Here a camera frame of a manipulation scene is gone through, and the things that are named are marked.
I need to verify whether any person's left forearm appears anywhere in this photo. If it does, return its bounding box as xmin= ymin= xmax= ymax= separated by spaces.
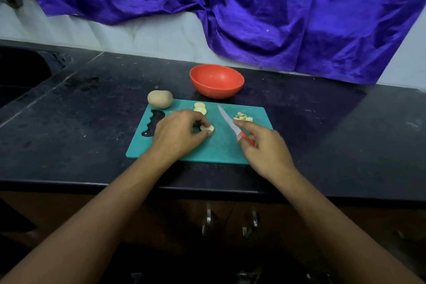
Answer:
xmin=0 ymin=149 xmax=167 ymax=284

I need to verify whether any red-handled kitchen knife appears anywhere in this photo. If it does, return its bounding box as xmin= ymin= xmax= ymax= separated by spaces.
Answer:
xmin=217 ymin=105 xmax=256 ymax=148

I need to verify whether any person's right hand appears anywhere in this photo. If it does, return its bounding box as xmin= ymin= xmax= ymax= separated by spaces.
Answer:
xmin=233 ymin=119 xmax=296 ymax=185

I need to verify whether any teal plastic cutting board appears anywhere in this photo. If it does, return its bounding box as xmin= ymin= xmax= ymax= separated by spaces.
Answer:
xmin=126 ymin=99 xmax=274 ymax=165

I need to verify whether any dark kitchen sink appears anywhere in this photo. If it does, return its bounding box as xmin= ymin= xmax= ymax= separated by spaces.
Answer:
xmin=0 ymin=46 xmax=71 ymax=108

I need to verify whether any person's left hand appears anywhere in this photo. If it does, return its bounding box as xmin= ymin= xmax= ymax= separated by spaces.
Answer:
xmin=148 ymin=109 xmax=214 ymax=162

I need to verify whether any metal cabinet handle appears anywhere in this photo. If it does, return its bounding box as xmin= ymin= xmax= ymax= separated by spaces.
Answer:
xmin=241 ymin=207 xmax=259 ymax=239
xmin=202 ymin=206 xmax=213 ymax=236

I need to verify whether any orange bowl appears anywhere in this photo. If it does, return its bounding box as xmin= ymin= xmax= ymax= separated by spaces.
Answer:
xmin=189 ymin=64 xmax=245 ymax=99

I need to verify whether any whole brown potato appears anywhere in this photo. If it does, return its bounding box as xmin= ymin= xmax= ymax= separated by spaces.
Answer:
xmin=147 ymin=89 xmax=174 ymax=109

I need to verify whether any person's right forearm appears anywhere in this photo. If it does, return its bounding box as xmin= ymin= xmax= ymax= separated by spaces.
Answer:
xmin=274 ymin=166 xmax=422 ymax=284

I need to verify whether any purple cloth curtain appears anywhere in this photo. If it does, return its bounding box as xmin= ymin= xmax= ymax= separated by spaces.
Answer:
xmin=13 ymin=0 xmax=426 ymax=85

